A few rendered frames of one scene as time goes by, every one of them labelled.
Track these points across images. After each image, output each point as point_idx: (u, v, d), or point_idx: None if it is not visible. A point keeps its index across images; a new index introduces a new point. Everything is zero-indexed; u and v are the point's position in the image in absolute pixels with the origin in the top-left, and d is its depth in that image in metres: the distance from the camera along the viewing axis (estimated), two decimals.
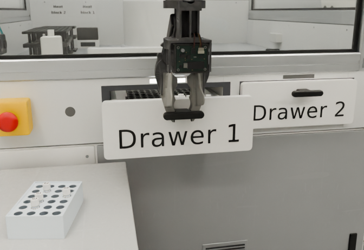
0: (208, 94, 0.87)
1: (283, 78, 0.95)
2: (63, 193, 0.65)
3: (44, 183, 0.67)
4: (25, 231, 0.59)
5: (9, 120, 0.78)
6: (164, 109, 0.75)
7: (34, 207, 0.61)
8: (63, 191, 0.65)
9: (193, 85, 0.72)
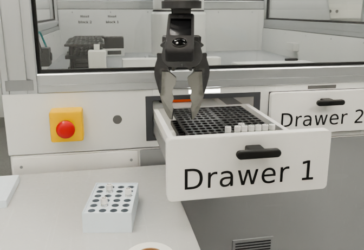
0: (272, 124, 0.79)
1: (308, 88, 1.04)
2: (126, 193, 0.74)
3: (106, 184, 0.76)
4: (98, 225, 0.68)
5: (67, 128, 0.88)
6: (234, 146, 0.67)
7: (103, 205, 0.71)
8: (125, 191, 0.74)
9: (171, 83, 0.74)
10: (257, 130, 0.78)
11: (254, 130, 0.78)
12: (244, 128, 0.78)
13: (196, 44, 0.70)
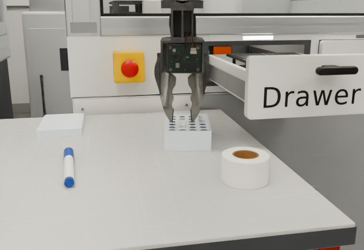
0: None
1: (356, 37, 1.07)
2: (200, 118, 0.77)
3: None
4: (179, 143, 0.71)
5: (132, 66, 0.91)
6: (311, 65, 0.70)
7: (182, 127, 0.73)
8: (200, 116, 0.77)
9: (192, 85, 0.72)
10: None
11: None
12: None
13: None
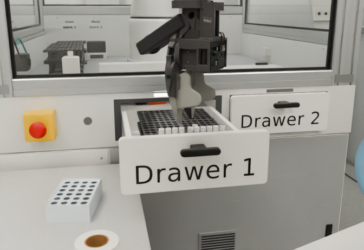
0: (222, 125, 0.87)
1: (266, 91, 1.12)
2: (158, 131, 0.85)
3: (174, 127, 0.86)
4: (59, 216, 0.76)
5: (39, 129, 0.96)
6: (180, 145, 0.75)
7: None
8: (158, 129, 0.85)
9: (192, 83, 0.74)
10: (208, 130, 0.86)
11: (205, 131, 0.86)
12: (196, 129, 0.86)
13: (169, 45, 0.69)
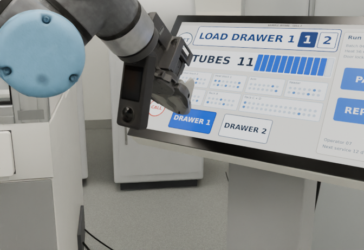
0: None
1: None
2: None
3: None
4: None
5: None
6: None
7: None
8: None
9: None
10: None
11: None
12: None
13: (162, 83, 0.63)
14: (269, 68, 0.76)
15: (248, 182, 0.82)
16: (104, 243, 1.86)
